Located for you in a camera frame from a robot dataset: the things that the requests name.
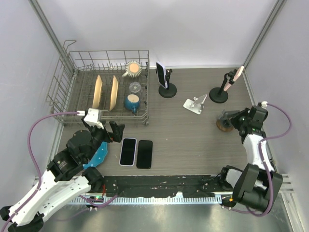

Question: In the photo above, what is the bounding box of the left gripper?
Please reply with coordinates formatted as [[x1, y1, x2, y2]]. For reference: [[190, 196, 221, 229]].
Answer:
[[83, 116, 125, 162]]

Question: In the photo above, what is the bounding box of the black gooseneck phone stand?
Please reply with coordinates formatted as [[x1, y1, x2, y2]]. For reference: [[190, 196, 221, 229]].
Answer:
[[209, 69, 237, 103]]

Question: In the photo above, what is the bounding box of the left yellow plate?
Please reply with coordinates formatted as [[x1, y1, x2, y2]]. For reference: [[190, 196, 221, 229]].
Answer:
[[92, 75, 103, 109]]

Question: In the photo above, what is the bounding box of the clear glass cup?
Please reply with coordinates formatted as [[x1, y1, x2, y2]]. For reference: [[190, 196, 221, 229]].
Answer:
[[129, 82, 145, 100]]

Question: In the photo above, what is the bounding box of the grey wire dish rack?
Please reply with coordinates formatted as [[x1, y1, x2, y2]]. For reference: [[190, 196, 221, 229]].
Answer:
[[46, 40, 150, 125]]

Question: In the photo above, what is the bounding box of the lavender case phone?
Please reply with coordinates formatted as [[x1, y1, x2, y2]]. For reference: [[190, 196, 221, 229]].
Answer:
[[119, 138, 137, 167]]

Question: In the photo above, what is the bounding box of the phone in white case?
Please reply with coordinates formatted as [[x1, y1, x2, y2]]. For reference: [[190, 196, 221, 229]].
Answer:
[[156, 62, 168, 88]]

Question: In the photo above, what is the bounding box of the white folding phone stand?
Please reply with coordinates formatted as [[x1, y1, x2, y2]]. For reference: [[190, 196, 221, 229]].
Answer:
[[183, 94, 208, 115]]

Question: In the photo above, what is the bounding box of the blue polka dot plate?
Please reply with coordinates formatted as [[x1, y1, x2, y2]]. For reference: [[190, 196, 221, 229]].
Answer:
[[83, 142, 108, 170]]

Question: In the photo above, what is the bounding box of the right yellow plate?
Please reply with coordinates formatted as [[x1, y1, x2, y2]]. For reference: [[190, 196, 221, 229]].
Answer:
[[109, 75, 119, 111]]

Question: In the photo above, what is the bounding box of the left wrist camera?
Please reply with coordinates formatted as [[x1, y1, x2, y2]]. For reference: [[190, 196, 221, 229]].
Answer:
[[77, 108, 104, 129]]

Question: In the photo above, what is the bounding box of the black round-base phone stand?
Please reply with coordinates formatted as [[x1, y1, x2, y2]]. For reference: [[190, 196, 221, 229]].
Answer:
[[158, 69, 177, 98]]

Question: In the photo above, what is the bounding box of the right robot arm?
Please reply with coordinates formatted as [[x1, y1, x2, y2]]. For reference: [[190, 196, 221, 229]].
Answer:
[[216, 101, 283, 217]]

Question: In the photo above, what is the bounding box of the white slotted cable duct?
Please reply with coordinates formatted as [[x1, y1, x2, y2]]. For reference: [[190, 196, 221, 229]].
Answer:
[[70, 195, 222, 205]]

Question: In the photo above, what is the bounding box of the wooden base phone stand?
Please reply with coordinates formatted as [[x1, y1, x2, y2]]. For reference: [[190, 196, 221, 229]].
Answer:
[[216, 110, 240, 132]]

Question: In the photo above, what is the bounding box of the yellow plate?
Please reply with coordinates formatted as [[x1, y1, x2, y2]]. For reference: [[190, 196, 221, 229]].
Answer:
[[92, 75, 103, 109], [109, 75, 119, 111]]

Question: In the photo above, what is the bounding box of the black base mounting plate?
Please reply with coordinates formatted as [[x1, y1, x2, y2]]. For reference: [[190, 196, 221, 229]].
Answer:
[[104, 175, 232, 198]]

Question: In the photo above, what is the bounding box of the black phone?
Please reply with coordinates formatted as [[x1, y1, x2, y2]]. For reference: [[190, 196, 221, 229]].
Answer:
[[136, 140, 153, 169]]

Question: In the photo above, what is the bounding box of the pink phone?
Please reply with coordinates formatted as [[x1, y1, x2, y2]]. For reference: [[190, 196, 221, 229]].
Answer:
[[224, 66, 244, 92]]

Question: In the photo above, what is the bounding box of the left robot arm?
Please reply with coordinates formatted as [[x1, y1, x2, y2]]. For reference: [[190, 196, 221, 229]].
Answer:
[[0, 121, 125, 232]]

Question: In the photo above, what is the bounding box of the cream ribbed mug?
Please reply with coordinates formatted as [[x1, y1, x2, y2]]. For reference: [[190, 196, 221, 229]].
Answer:
[[122, 60, 142, 78]]

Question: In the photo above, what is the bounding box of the blue ceramic mug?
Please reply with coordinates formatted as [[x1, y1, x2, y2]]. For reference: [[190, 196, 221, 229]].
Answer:
[[124, 94, 140, 114]]

